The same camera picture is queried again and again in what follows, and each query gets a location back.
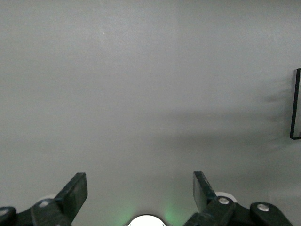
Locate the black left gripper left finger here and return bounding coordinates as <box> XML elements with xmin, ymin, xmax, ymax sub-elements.
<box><xmin>0</xmin><ymin>172</ymin><xmax>88</xmax><ymax>226</ymax></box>

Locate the black wire cup holder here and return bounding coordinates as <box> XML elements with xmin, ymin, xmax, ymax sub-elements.
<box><xmin>289</xmin><ymin>68</ymin><xmax>301</xmax><ymax>140</ymax></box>

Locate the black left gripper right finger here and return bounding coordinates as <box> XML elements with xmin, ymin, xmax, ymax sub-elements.
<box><xmin>183</xmin><ymin>171</ymin><xmax>294</xmax><ymax>226</ymax></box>

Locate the dark grey table cover sheet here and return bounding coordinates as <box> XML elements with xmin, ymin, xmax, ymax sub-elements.
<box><xmin>0</xmin><ymin>0</ymin><xmax>301</xmax><ymax>226</ymax></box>

